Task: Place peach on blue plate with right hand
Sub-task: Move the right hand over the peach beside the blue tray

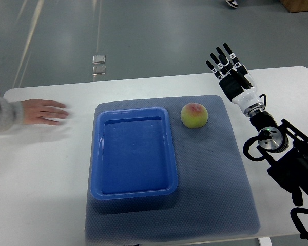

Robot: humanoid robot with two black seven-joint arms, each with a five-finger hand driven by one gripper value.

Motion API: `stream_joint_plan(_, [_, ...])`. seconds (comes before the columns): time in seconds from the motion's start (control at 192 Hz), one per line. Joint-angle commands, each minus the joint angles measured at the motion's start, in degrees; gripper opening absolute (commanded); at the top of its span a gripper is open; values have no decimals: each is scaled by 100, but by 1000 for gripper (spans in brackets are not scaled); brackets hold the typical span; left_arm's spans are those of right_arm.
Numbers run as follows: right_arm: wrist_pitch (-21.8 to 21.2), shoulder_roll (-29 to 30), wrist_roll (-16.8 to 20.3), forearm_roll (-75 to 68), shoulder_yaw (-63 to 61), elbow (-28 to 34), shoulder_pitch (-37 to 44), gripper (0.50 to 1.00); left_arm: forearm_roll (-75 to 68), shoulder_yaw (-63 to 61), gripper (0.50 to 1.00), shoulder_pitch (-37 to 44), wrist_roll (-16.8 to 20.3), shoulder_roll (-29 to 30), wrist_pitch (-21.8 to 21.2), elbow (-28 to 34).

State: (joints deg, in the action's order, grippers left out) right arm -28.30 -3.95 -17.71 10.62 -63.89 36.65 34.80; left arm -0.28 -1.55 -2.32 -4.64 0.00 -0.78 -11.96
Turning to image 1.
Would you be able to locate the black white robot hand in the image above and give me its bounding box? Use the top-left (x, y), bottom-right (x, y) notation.
top-left (206, 43), bottom-right (264, 114)

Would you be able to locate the grey sleeved forearm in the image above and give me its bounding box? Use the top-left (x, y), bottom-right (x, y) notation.
top-left (0, 97), bottom-right (24, 132)

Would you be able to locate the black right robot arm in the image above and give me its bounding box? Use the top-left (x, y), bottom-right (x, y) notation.
top-left (206, 43), bottom-right (308, 241)

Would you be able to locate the green pink peach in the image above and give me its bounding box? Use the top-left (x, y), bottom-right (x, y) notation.
top-left (180, 102), bottom-right (208, 129)

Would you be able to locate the upper metal floor plate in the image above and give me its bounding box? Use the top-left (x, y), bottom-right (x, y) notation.
top-left (92, 55), bottom-right (106, 64)

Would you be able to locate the metal floor plate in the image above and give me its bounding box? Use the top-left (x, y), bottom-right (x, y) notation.
top-left (92, 65), bottom-right (106, 76)
top-left (92, 55), bottom-right (106, 64)

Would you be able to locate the lower metal floor plate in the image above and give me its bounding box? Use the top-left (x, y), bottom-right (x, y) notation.
top-left (92, 65), bottom-right (106, 76)

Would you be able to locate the person's bare hand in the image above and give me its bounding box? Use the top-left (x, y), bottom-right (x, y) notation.
top-left (22, 99), bottom-right (69, 125)

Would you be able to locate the black white shoe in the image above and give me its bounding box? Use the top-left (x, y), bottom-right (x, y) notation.
top-left (225, 0), bottom-right (238, 9)

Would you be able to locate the brown wooden box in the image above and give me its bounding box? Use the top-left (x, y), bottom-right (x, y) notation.
top-left (280, 0), bottom-right (308, 13)

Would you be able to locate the blue plastic tray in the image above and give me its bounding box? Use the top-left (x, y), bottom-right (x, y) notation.
top-left (90, 107), bottom-right (178, 201)

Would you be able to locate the grey blue table mat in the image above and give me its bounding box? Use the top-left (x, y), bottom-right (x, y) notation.
top-left (85, 95), bottom-right (260, 245)

